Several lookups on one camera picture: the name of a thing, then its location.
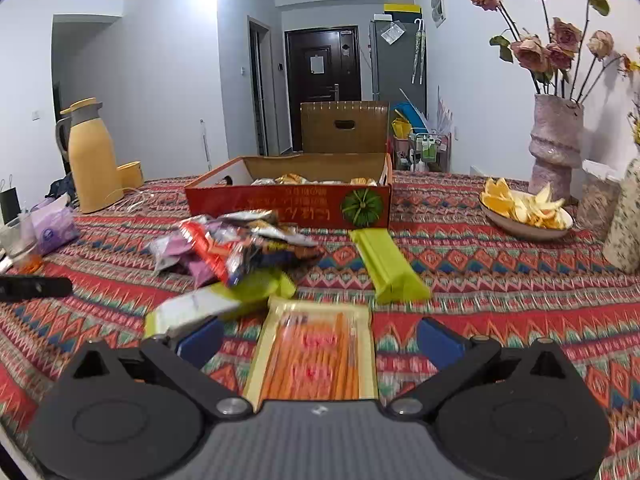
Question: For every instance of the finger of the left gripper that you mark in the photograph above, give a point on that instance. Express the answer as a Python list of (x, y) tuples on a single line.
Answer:
[(19, 288)]

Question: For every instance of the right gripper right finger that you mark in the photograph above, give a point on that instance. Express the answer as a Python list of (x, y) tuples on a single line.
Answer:
[(459, 362)]

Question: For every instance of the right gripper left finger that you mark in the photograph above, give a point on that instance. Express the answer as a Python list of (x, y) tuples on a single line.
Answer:
[(178, 362)]

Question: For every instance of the green white snack packet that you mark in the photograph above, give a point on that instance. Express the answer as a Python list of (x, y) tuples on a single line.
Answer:
[(175, 315)]

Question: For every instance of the green long snack box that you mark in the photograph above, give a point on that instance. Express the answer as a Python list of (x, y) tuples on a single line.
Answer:
[(392, 276)]

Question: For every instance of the pink snack packet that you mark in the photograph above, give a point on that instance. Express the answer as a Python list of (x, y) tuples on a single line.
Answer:
[(172, 252)]

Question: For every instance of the red snack packet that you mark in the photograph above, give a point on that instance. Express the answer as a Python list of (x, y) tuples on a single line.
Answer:
[(221, 249)]

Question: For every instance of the orange stick snack pack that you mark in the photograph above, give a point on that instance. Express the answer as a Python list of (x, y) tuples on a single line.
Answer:
[(313, 351)]

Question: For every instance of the orange blue snack bag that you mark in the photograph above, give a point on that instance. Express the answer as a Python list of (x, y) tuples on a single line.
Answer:
[(257, 252)]

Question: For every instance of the glass of tea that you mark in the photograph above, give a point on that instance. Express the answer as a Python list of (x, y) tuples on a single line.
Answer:
[(19, 241)]

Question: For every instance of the purple tissue pack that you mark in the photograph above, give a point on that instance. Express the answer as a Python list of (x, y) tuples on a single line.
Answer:
[(54, 224)]

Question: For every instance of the patterned red tablecloth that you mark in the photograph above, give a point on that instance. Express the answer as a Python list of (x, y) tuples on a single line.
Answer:
[(483, 282)]

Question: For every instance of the plate of orange peels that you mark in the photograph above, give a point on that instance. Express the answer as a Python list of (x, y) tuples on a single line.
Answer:
[(535, 217)]

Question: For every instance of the yellow cup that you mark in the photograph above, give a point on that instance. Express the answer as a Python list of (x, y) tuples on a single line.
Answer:
[(130, 175)]

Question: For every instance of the yellow thermos jug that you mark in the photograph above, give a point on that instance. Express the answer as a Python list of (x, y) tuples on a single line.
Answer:
[(85, 143)]

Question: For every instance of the speckled white bottle vase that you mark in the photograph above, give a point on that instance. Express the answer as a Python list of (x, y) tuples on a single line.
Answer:
[(621, 247)]

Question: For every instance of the glass jar of seeds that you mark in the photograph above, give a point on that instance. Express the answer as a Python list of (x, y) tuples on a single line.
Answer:
[(600, 195)]

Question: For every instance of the red cardboard snack box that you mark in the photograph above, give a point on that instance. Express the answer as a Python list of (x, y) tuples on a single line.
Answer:
[(313, 191)]

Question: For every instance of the pink textured vase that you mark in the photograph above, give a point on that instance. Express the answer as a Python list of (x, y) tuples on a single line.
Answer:
[(555, 144)]

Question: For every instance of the yellow flower sprigs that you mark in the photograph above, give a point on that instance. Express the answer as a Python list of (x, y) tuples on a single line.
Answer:
[(635, 120)]

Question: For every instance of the dried pink roses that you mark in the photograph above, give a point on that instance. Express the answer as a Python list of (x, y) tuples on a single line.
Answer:
[(564, 60)]

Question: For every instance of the grey refrigerator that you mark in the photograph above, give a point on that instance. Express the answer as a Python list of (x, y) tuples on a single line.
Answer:
[(396, 66)]

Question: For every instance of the dark entrance door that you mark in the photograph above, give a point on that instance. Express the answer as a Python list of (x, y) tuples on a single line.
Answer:
[(322, 65)]

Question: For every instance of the wire rack with bottles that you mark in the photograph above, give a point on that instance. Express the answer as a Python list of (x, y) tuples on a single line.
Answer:
[(422, 152)]

